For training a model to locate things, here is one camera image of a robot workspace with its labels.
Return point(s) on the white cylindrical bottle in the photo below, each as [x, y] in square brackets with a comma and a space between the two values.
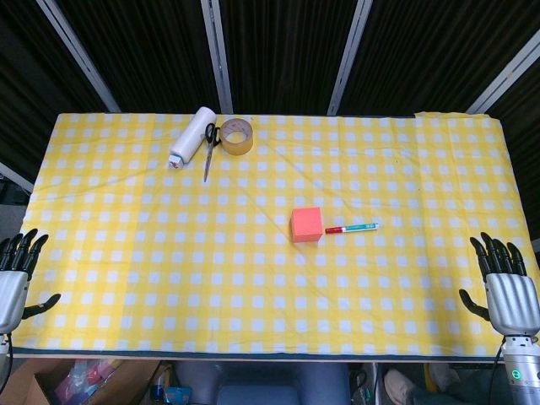
[195, 133]

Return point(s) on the red cube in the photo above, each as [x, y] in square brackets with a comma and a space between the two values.
[307, 225]

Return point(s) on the brown packing tape roll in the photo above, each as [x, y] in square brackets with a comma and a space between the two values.
[236, 148]

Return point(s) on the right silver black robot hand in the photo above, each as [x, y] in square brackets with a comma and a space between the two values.
[512, 299]

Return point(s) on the yellow white checkered tablecloth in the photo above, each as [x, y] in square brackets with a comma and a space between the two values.
[169, 253]

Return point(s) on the cardboard box with colourful items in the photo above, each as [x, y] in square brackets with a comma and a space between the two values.
[34, 386]

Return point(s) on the red and teal marker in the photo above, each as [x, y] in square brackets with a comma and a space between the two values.
[354, 228]

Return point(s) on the beige shoe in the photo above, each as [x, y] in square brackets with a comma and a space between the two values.
[396, 386]

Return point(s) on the aluminium frame post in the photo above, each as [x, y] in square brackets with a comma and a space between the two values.
[218, 55]
[348, 57]
[504, 76]
[80, 57]

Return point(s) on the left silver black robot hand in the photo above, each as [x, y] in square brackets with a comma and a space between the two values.
[10, 291]

